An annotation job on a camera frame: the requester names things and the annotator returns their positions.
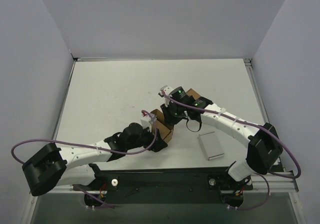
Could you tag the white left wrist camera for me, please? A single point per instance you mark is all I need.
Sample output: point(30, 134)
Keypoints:
point(147, 120)

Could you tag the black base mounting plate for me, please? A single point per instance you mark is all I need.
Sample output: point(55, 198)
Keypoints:
point(199, 185)

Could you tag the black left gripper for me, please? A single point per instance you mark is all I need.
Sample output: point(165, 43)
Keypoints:
point(158, 139)

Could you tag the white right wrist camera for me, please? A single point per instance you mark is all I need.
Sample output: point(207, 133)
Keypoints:
point(165, 90)

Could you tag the folded brown cardboard box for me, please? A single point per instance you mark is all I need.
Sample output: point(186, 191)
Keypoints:
point(193, 95)

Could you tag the aluminium frame rail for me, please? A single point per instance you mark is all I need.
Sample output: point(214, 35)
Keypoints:
point(265, 147)

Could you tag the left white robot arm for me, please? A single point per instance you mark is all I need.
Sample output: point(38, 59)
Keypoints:
point(45, 168)

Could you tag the grey metal block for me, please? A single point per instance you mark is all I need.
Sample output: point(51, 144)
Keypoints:
point(210, 146)

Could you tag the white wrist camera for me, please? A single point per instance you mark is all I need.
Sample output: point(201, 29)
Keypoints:
point(165, 90)
point(147, 120)

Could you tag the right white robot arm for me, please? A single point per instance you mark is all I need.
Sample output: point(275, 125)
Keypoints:
point(218, 118)

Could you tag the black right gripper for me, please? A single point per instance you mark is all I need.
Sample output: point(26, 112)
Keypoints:
point(169, 111)

